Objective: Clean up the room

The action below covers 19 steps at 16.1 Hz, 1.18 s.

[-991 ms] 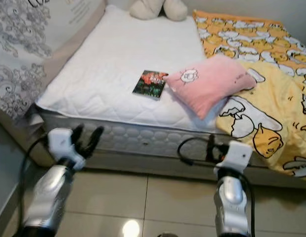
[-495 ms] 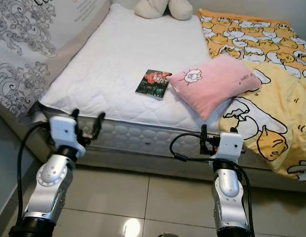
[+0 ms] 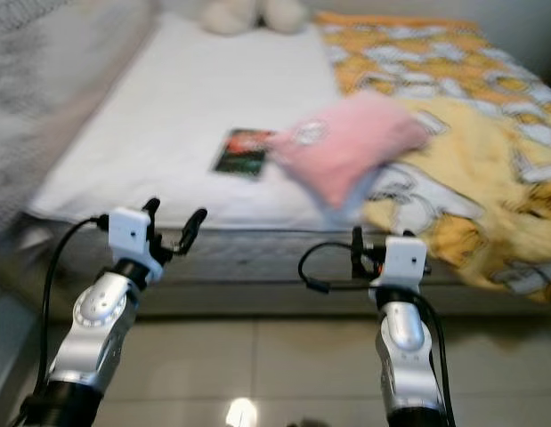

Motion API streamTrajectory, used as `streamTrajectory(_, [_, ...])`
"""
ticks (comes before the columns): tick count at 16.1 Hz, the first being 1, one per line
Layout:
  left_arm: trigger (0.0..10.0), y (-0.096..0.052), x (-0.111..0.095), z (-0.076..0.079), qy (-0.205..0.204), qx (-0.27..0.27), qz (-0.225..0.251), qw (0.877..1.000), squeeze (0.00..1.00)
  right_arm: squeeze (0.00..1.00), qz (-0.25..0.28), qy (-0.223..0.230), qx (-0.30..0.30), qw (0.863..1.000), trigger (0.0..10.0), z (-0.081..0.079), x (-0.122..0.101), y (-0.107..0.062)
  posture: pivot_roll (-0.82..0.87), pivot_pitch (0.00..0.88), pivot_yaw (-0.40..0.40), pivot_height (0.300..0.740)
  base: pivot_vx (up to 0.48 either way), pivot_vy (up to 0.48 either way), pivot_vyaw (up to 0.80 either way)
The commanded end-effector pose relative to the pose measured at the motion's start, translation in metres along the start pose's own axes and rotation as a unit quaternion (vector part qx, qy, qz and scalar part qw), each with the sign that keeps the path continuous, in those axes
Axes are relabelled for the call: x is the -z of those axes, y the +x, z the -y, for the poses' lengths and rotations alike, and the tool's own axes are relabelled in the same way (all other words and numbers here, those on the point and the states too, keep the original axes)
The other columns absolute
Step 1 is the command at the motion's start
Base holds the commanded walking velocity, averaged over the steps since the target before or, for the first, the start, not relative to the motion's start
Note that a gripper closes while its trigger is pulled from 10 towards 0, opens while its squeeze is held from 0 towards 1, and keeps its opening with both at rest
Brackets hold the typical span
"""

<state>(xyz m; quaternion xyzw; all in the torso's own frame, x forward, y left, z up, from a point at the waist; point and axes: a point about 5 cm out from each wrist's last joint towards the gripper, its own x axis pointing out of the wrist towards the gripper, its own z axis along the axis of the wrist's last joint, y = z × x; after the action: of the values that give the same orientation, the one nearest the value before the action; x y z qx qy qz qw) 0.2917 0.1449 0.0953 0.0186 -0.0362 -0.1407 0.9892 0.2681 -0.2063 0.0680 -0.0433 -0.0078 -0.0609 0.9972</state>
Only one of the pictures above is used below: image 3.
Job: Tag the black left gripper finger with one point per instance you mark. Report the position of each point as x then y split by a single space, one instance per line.
151 206
193 224

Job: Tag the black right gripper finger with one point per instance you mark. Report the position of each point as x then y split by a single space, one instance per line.
357 253

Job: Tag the dark red cover book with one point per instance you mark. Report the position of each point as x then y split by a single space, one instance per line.
238 153

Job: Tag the pink pillow with sheep print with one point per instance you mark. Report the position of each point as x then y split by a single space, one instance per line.
346 142

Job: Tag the yellow orange cartoon blanket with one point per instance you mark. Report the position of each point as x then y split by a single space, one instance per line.
471 151

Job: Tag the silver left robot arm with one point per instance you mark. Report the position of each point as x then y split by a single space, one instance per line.
97 320

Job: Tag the white quilted mattress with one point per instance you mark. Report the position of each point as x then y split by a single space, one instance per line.
177 89

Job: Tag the cream plush toy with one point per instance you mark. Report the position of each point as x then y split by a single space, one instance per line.
230 16

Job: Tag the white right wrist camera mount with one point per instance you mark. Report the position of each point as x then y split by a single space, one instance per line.
404 260

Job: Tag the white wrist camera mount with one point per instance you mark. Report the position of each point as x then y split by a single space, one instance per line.
130 231
404 260

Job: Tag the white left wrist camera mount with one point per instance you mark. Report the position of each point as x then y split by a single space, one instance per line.
130 231

